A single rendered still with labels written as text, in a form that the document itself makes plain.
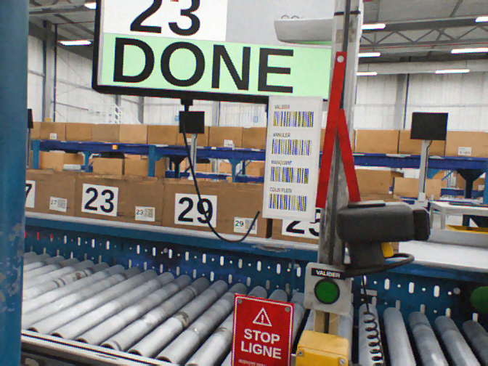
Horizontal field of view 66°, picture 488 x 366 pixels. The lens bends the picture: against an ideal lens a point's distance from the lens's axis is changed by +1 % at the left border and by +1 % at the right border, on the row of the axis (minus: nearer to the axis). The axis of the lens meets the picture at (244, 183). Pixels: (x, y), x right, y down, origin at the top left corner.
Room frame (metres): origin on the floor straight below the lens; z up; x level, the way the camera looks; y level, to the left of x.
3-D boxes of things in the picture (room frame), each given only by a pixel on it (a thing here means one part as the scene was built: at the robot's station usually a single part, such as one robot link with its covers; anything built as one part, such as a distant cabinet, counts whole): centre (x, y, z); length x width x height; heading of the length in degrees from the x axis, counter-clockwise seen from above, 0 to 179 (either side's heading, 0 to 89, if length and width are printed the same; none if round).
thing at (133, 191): (1.53, 0.43, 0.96); 0.39 x 0.29 x 0.17; 72
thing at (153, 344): (0.96, 0.13, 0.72); 0.52 x 0.05 x 0.05; 163
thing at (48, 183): (1.65, 0.81, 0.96); 0.39 x 0.29 x 0.17; 72
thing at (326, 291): (0.55, -0.13, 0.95); 0.03 x 0.02 x 0.03; 73
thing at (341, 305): (0.56, -0.14, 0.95); 0.07 x 0.03 x 0.07; 73
